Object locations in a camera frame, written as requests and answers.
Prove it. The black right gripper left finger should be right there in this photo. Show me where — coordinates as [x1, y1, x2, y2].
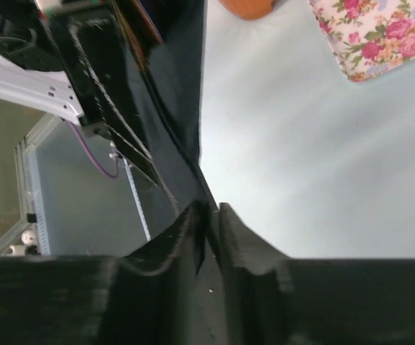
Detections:
[0, 202, 207, 344]

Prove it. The floral patterned tray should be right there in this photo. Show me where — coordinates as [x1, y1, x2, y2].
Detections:
[309, 0, 415, 83]

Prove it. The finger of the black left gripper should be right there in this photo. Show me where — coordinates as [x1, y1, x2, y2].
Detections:
[68, 17, 177, 213]

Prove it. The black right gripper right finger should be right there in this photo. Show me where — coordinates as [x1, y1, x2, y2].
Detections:
[219, 203, 415, 344]

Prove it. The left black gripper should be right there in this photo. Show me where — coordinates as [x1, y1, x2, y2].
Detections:
[0, 1, 63, 72]

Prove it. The black paper napkin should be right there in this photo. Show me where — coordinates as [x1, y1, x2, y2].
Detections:
[117, 1, 220, 257]

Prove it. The orange plastic basket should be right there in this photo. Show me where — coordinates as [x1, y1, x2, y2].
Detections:
[219, 0, 274, 20]

